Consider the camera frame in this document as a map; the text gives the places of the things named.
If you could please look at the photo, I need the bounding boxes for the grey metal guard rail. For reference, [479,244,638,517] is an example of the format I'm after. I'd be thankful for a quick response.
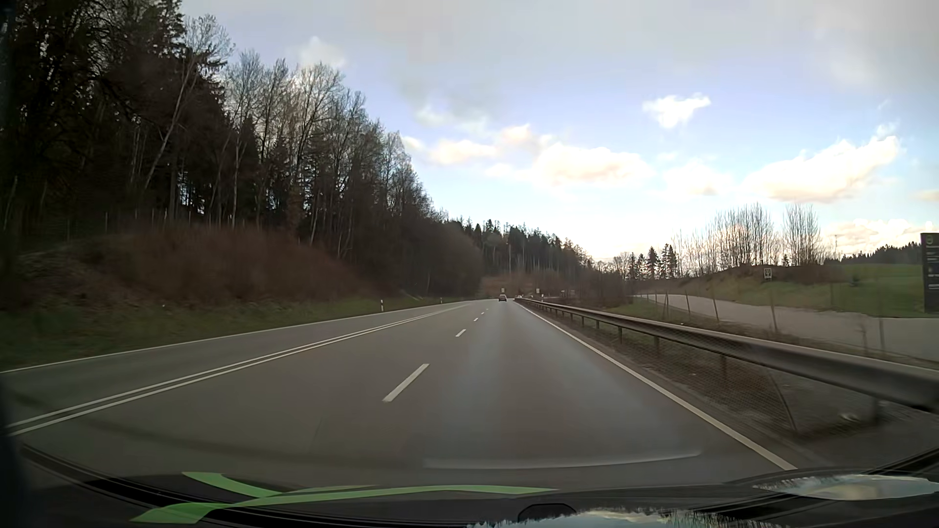
[515,297,939,413]

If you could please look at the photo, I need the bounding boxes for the green grass field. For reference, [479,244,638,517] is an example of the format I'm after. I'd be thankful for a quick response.
[638,263,927,318]

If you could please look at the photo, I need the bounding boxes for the wood of tall trees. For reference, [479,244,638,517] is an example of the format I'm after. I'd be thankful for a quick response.
[0,0,632,305]

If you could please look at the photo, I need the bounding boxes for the row of bare trees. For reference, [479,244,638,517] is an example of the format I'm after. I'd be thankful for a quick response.
[612,203,830,280]

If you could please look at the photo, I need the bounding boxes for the dark sign board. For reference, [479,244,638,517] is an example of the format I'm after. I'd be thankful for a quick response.
[920,232,939,314]

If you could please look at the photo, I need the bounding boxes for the grass strip behind guard rail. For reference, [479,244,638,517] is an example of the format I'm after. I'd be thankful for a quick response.
[587,297,939,368]

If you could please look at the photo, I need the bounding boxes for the grey asphalt road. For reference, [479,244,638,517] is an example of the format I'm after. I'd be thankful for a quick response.
[0,298,939,491]

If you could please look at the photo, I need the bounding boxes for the wire mesh fence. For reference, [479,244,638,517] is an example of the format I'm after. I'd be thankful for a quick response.
[543,282,939,441]

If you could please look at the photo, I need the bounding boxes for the grass verge with brown bank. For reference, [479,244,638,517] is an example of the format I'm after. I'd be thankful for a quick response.
[0,223,470,371]

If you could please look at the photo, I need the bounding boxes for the pale side road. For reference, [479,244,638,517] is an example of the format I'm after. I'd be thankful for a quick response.
[637,293,939,362]

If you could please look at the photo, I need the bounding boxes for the car's own bonnet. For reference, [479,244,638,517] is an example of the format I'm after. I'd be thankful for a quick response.
[15,440,939,528]

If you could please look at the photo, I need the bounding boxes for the road markings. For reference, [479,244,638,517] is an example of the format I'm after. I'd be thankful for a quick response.
[0,300,798,472]

